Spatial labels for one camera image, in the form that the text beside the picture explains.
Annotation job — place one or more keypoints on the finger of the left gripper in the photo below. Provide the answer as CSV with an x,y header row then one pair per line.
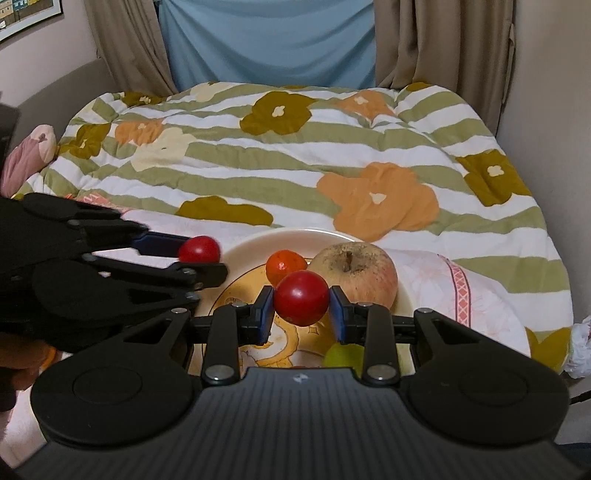
x,y
158,244
202,276

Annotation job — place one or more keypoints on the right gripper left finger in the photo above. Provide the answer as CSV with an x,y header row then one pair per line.
x,y
225,330

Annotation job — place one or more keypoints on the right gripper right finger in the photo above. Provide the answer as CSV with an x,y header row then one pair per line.
x,y
377,330

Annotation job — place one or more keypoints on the red cherry tomato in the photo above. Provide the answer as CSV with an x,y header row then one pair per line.
x,y
199,250
301,298

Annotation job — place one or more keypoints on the green apple back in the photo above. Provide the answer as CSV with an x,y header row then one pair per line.
x,y
345,356

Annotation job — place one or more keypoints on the large red-yellow apple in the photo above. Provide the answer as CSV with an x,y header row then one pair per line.
x,y
364,272

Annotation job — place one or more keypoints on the orange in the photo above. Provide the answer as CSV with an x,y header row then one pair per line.
x,y
26,359

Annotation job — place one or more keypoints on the small mandarin front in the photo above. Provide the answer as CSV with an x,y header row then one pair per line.
x,y
282,263

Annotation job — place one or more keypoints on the cream duck-print oval plate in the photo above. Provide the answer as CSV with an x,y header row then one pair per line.
x,y
288,345

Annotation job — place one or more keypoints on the pink floral bed sheet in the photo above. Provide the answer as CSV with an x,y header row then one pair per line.
x,y
434,281

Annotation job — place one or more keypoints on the green striped floral quilt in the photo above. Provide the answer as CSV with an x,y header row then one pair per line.
x,y
416,165

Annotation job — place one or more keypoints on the pink plush toy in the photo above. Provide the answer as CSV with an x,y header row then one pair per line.
x,y
34,152

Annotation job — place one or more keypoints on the grey bed headboard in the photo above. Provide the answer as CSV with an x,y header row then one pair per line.
x,y
59,102

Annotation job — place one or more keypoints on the beige curtain left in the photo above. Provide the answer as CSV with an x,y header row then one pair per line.
x,y
129,40

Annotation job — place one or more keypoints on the beige curtain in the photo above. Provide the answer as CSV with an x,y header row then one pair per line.
x,y
466,46
129,40

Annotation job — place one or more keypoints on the crumpled white tissue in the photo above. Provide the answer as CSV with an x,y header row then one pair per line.
x,y
578,364

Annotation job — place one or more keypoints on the blue cloth curtain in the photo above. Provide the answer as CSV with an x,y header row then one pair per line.
x,y
277,43

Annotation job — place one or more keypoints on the beige curtain right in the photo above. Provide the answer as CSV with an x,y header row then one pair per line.
x,y
466,46

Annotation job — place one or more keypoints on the framed wall picture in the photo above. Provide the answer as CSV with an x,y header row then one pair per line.
x,y
19,15

